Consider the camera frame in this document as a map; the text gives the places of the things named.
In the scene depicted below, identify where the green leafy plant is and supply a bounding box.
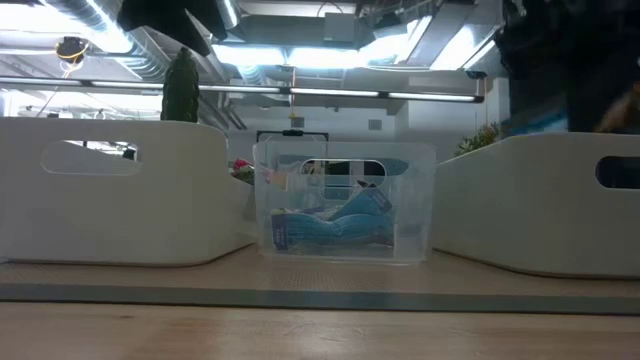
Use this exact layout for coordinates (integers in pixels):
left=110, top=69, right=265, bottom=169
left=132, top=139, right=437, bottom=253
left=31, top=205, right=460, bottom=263
left=453, top=122, right=501, bottom=157

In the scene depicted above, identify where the black rectangular frame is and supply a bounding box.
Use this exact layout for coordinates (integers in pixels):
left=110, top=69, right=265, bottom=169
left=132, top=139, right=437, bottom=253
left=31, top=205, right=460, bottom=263
left=256, top=129, right=330, bottom=144

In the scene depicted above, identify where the red and green granola bar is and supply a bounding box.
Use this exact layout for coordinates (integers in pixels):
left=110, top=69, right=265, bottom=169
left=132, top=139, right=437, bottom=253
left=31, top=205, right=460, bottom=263
left=230, top=158, right=256, bottom=186

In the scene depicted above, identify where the black device with yellow cable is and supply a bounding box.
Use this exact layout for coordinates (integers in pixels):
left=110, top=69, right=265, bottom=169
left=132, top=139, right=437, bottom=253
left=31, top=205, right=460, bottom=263
left=53, top=35, right=91, bottom=66

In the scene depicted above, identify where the long LED light bar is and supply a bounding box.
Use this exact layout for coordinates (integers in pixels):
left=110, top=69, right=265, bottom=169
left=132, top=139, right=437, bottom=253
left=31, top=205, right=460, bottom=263
left=0, top=75, right=486, bottom=104

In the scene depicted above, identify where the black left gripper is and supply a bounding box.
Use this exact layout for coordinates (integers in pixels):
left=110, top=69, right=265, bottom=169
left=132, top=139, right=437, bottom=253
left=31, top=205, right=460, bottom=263
left=117, top=0, right=229, bottom=57

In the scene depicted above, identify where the white plastic bin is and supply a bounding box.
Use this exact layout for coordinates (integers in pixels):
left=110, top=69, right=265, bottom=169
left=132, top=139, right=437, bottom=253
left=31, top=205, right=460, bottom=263
left=0, top=116, right=257, bottom=268
left=432, top=132, right=640, bottom=280

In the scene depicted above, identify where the clear plastic bin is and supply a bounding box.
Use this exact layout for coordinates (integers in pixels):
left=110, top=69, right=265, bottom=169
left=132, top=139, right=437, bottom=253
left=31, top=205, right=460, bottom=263
left=252, top=141, right=437, bottom=265

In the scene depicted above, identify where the grey ceiling box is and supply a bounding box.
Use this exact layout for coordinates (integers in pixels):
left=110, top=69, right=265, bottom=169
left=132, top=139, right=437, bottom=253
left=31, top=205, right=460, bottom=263
left=323, top=12, right=357, bottom=44

